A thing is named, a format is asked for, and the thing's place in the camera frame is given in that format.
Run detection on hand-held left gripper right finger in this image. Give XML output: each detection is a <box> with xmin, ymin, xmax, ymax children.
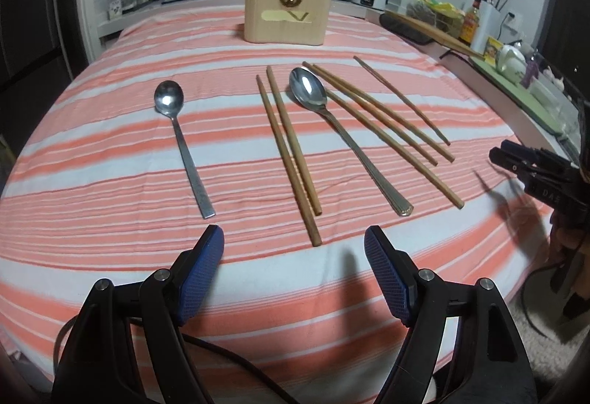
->
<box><xmin>363</xmin><ymin>225</ymin><xmax>540</xmax><ymax>404</ymax></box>

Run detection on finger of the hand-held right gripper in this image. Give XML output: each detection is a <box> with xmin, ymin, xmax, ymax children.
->
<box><xmin>489</xmin><ymin>146</ymin><xmax>561</xmax><ymax>205</ymax></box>
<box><xmin>501</xmin><ymin>139</ymin><xmax>571</xmax><ymax>171</ymax></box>

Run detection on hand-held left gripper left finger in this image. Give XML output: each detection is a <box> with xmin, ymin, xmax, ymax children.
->
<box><xmin>51</xmin><ymin>224</ymin><xmax>226</xmax><ymax>404</ymax></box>

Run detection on small round steel spoon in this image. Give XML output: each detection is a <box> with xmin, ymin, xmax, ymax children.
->
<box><xmin>154</xmin><ymin>80</ymin><xmax>216</xmax><ymax>219</ymax></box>

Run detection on large oval steel spoon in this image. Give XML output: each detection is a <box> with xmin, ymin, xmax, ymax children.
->
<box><xmin>289</xmin><ymin>67</ymin><xmax>414</xmax><ymax>217</ymax></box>

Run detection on beige utensil holder box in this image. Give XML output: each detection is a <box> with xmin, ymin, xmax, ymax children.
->
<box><xmin>243</xmin><ymin>0</ymin><xmax>332</xmax><ymax>46</ymax></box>

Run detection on person's right hand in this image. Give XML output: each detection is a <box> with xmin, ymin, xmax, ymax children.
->
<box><xmin>549</xmin><ymin>222</ymin><xmax>587</xmax><ymax>267</ymax></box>

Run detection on green tray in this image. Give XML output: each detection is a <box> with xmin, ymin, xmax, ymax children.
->
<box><xmin>469</xmin><ymin>56</ymin><xmax>573</xmax><ymax>134</ymax></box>

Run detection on white teapot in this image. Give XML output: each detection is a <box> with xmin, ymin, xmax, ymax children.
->
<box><xmin>495</xmin><ymin>43</ymin><xmax>527</xmax><ymax>83</ymax></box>

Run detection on small yellow box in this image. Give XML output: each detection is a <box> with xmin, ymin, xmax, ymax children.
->
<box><xmin>483</xmin><ymin>36</ymin><xmax>503</xmax><ymax>65</ymax></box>

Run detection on pink striped tablecloth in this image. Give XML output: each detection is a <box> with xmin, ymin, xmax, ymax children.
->
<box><xmin>0</xmin><ymin>1</ymin><xmax>558</xmax><ymax>404</ymax></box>

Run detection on white knife block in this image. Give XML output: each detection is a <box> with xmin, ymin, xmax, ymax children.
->
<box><xmin>474</xmin><ymin>0</ymin><xmax>509</xmax><ymax>51</ymax></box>

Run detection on sauce bottle red cap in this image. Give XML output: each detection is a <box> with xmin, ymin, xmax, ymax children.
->
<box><xmin>460</xmin><ymin>0</ymin><xmax>483</xmax><ymax>44</ymax></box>

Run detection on wooden cutting board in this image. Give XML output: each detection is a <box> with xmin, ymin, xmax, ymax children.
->
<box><xmin>384</xmin><ymin>10</ymin><xmax>486</xmax><ymax>60</ymax></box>

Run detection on pile of plastic bags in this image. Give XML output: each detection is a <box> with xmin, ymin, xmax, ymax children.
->
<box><xmin>407</xmin><ymin>0</ymin><xmax>467</xmax><ymax>37</ymax></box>

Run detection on black flat case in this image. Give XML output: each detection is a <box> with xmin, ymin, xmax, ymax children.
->
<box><xmin>380</xmin><ymin>12</ymin><xmax>435</xmax><ymax>45</ymax></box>

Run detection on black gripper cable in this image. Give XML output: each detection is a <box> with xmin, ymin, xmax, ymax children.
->
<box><xmin>55</xmin><ymin>316</ymin><xmax>300</xmax><ymax>404</ymax></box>

